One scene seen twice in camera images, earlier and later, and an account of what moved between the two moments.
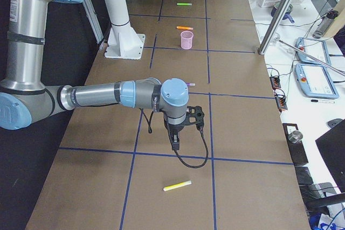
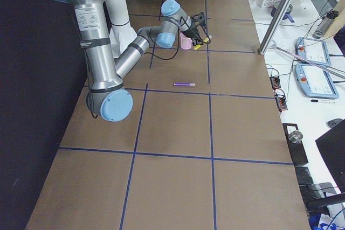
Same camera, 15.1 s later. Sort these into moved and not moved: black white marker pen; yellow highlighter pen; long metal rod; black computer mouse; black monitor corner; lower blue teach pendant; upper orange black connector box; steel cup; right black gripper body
Moved: right black gripper body; yellow highlighter pen; long metal rod
Not moved: black white marker pen; black monitor corner; black computer mouse; upper orange black connector box; lower blue teach pendant; steel cup
